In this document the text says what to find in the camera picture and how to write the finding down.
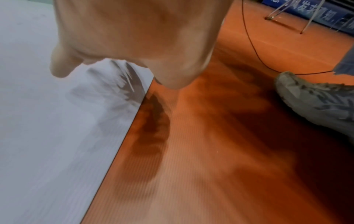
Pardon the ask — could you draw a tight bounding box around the person's white shoe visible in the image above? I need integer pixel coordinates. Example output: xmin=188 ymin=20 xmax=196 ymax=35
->
xmin=274 ymin=70 xmax=354 ymax=141

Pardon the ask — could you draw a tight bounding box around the silver tripod stand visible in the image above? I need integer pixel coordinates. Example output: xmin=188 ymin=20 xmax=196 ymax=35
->
xmin=264 ymin=0 xmax=327 ymax=35

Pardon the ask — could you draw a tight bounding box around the lilac yoga mat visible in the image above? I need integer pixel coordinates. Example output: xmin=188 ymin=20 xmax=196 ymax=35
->
xmin=0 ymin=0 xmax=154 ymax=224

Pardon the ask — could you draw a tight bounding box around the black cable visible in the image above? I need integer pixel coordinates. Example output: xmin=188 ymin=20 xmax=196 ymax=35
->
xmin=241 ymin=0 xmax=337 ymax=75

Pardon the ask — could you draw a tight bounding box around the distant blue wall banner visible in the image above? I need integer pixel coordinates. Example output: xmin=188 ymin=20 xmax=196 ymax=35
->
xmin=261 ymin=0 xmax=354 ymax=37

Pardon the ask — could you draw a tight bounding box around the person's left hand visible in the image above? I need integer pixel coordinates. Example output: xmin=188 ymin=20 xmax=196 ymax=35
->
xmin=49 ymin=0 xmax=235 ymax=90

